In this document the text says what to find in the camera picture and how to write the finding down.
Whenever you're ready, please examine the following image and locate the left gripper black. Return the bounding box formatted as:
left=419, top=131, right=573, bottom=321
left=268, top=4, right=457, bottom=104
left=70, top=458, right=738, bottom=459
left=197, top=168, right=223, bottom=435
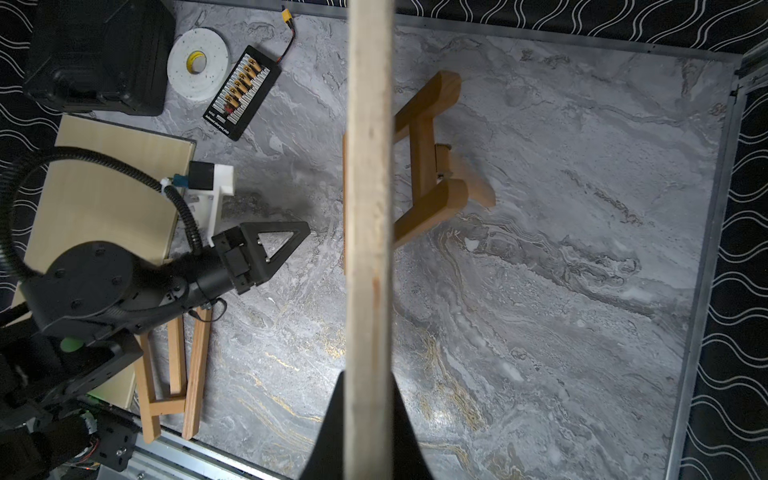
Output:
left=179, top=221, right=310, bottom=303

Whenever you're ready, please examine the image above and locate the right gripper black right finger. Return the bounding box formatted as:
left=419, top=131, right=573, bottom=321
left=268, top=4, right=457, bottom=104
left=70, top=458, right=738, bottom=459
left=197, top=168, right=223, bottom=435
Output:
left=390, top=373, right=433, bottom=480

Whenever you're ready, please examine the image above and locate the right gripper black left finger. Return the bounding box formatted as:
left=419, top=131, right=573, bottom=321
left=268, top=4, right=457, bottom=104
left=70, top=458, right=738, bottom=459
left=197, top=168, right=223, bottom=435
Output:
left=299, top=371, right=345, bottom=480

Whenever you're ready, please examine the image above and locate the light plywood board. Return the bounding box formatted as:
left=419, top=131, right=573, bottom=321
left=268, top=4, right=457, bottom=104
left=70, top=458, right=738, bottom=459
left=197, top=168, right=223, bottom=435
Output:
left=11, top=113, right=197, bottom=409
left=343, top=1, right=395, bottom=479

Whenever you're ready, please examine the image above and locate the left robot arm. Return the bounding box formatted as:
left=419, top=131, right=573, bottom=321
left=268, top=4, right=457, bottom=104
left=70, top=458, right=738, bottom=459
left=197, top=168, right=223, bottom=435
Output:
left=1, top=222, right=309, bottom=479

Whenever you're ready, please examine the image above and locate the white tape roll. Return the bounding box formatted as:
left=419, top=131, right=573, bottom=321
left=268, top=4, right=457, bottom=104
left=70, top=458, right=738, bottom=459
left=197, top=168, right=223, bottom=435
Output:
left=167, top=28, right=229, bottom=102

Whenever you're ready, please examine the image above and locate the black plastic tool case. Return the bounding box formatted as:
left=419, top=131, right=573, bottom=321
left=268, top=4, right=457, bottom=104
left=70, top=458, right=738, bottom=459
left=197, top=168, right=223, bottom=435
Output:
left=22, top=0, right=176, bottom=116

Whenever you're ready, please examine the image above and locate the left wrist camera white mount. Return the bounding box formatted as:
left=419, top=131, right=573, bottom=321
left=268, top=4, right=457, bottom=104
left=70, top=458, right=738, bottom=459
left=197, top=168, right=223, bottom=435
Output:
left=160, top=161, right=235, bottom=245

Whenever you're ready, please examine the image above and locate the large wooden easel frame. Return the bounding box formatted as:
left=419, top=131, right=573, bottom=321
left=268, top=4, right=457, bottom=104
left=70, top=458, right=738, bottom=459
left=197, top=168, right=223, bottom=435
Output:
left=134, top=308, right=213, bottom=444

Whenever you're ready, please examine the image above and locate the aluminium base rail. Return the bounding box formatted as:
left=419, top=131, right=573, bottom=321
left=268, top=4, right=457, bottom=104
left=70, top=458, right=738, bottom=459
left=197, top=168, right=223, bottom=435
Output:
left=80, top=398, right=282, bottom=480

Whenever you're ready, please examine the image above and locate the black charger board with cable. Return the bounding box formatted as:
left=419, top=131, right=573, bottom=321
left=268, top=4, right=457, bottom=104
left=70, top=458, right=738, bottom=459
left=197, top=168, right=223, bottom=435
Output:
left=203, top=7, right=296, bottom=141

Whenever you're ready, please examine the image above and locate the aluminium frame corner post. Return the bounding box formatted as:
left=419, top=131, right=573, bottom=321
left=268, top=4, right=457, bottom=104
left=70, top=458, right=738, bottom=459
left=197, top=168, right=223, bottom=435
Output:
left=665, top=45, right=767, bottom=479

